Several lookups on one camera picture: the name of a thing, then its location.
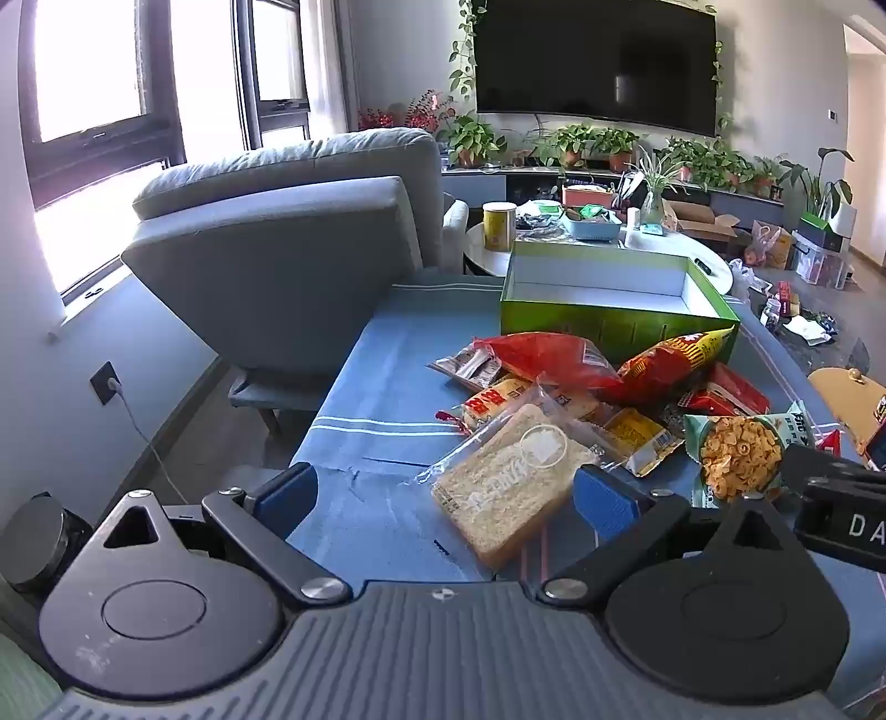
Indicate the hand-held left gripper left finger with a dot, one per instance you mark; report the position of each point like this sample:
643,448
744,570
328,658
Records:
287,495

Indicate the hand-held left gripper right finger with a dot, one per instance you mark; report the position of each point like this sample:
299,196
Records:
602,495

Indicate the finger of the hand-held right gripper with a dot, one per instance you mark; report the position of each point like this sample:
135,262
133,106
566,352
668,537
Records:
817,467

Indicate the red white small packet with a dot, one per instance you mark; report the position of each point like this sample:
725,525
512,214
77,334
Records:
829,443

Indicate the yellow small snack packet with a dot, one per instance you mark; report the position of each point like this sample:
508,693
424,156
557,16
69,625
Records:
640,436

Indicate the green corn snack bag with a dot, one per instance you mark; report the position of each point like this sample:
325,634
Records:
734,450

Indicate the clear bun packet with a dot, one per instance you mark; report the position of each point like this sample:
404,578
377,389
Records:
567,405

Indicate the clear sliced bread packet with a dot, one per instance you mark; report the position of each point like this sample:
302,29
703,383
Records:
498,484

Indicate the red snack packet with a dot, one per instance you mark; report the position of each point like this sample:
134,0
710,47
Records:
734,394

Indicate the red plastic snack bag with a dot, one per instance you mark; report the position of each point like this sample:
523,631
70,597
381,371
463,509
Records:
554,363

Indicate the red yellow chip bag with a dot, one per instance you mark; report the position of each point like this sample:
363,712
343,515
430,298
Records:
664,367

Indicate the orange white striped packet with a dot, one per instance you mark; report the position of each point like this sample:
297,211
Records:
491,405

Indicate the green cardboard box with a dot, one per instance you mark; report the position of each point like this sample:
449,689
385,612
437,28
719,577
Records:
609,325

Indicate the silver brown small packet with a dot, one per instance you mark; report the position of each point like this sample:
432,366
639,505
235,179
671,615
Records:
467,367

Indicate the dark marble round table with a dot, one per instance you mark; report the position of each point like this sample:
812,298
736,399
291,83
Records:
830,356

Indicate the white tissue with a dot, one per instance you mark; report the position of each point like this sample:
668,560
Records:
806,329

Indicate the colourful candy wrappers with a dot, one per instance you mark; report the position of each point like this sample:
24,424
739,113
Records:
827,322

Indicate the blue striped cloth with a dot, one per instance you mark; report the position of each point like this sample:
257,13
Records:
387,388

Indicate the red small box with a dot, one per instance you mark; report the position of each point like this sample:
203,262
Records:
789,298

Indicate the clear plastic bag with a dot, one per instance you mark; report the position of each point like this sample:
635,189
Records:
744,280

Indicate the clear storage bin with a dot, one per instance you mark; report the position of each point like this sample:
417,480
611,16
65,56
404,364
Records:
820,266

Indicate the grey sofa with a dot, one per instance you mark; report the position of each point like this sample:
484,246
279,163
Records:
277,277

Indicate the black marker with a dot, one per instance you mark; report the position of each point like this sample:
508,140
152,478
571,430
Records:
703,266

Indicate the pink plastic bag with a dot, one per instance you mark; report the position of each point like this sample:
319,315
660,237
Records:
763,242

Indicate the green black box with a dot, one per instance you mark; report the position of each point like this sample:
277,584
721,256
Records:
817,225

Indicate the black cylinder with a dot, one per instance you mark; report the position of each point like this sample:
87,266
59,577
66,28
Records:
45,543

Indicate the white tall box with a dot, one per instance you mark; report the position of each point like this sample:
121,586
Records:
846,220

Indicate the white oval table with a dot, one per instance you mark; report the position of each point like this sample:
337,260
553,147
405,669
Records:
483,264

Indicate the blue plastic basket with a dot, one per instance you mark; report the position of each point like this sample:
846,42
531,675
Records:
592,230

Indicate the teal small pack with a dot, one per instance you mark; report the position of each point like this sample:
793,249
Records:
652,229

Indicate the open cardboard box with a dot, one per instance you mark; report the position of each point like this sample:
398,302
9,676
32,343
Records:
699,221

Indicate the large leaf plant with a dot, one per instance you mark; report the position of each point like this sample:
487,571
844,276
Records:
820,187

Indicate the clear wrapper pile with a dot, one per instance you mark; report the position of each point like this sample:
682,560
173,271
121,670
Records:
536,221

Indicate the yellow can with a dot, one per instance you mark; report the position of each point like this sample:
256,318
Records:
500,228

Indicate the green lidded cup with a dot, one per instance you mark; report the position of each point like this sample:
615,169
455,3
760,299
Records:
545,206

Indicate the spider plant in glass vase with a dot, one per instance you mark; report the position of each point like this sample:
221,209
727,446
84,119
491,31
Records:
652,204

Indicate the potted green plant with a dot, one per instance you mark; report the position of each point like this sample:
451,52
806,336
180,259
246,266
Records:
765,176
571,142
616,145
692,159
734,169

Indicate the orange storage box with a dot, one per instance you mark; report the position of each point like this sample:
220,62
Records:
588,195

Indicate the black pen holder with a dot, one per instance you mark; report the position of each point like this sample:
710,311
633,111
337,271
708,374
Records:
626,194

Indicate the grey low cabinet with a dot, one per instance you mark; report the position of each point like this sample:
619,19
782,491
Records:
477,187

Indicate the potted pothos plant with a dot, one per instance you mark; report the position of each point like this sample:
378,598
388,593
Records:
474,138

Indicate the red berry decoration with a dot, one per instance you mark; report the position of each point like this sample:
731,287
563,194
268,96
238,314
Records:
422,114

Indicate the hanging vine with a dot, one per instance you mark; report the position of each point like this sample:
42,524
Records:
718,69
464,48

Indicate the white curtain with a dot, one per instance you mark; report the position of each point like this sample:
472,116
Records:
332,69

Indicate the black television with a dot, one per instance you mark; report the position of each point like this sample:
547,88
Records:
595,62

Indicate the dark framed window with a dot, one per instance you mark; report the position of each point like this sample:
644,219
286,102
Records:
90,69
277,62

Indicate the black wall socket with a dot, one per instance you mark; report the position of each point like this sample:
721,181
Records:
105,382

